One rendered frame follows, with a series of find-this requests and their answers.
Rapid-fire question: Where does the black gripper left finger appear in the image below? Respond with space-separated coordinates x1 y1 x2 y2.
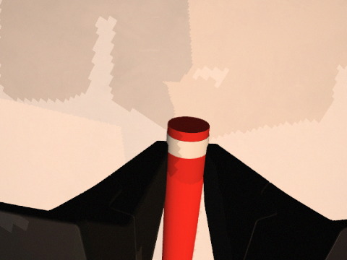
0 141 168 260

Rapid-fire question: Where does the red peg with white band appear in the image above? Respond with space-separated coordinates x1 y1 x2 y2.
162 116 210 260

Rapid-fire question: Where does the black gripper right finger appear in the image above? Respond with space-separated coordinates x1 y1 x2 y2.
202 142 347 260

